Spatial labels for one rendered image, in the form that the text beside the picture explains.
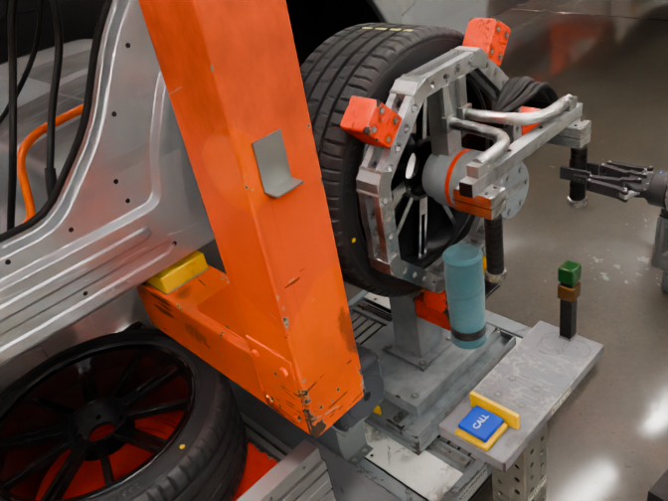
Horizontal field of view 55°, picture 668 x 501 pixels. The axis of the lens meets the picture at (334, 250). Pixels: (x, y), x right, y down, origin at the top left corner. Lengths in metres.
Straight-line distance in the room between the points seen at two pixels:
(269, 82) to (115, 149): 0.58
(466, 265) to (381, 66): 0.47
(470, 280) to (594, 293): 1.15
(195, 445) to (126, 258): 0.46
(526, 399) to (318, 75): 0.85
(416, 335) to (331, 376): 0.60
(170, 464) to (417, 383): 0.75
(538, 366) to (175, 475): 0.85
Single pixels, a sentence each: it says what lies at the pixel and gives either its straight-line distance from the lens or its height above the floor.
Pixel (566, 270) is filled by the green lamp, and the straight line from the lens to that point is 1.54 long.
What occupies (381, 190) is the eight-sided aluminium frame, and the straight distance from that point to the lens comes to 1.31.
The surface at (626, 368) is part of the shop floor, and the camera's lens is 2.27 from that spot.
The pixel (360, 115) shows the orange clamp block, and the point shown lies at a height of 1.10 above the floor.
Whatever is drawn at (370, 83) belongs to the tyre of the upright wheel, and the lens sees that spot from 1.37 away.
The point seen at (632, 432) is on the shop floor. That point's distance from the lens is 2.09.
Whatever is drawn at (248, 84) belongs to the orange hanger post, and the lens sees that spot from 1.00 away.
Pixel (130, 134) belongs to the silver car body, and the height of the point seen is 1.08.
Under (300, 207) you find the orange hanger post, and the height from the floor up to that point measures 1.04.
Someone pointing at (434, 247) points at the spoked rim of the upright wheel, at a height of 0.61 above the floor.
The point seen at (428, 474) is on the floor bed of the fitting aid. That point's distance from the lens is 1.86.
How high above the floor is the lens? 1.56
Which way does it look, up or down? 32 degrees down
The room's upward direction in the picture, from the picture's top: 12 degrees counter-clockwise
